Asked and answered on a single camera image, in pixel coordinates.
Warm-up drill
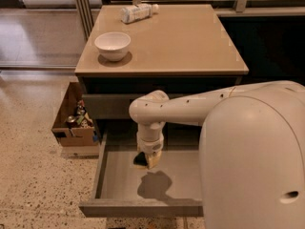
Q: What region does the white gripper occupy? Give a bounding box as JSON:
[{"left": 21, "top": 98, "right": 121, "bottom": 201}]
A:
[{"left": 137, "top": 135, "right": 164, "bottom": 169}]

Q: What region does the green yellow sponge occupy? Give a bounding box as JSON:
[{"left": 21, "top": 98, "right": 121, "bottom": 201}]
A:
[{"left": 133, "top": 152, "right": 148, "bottom": 169}]

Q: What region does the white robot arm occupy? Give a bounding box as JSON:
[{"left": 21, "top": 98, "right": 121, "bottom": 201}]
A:
[{"left": 129, "top": 81, "right": 305, "bottom": 229}]

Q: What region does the open grey middle drawer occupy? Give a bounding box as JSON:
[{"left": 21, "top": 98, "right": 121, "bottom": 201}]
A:
[{"left": 79, "top": 132, "right": 203, "bottom": 218}]

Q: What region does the closed grey top drawer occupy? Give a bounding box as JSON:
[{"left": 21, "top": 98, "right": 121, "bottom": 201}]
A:
[{"left": 82, "top": 94, "right": 175, "bottom": 119}]

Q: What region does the grey drawer cabinet beige top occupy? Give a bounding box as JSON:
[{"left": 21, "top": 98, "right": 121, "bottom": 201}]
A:
[{"left": 75, "top": 5, "right": 249, "bottom": 136}]

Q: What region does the cardboard box with items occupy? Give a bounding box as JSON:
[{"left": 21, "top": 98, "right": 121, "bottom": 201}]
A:
[{"left": 51, "top": 82, "right": 98, "bottom": 147}]

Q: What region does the metal can in box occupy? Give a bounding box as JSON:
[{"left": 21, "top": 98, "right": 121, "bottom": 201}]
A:
[{"left": 66, "top": 115, "right": 77, "bottom": 128}]

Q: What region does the white ceramic bowl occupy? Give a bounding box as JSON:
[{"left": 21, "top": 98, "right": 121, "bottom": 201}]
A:
[{"left": 94, "top": 31, "right": 131, "bottom": 62}]

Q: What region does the white plastic bottle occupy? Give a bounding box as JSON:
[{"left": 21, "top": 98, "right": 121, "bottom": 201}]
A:
[{"left": 120, "top": 3, "right": 159, "bottom": 24}]

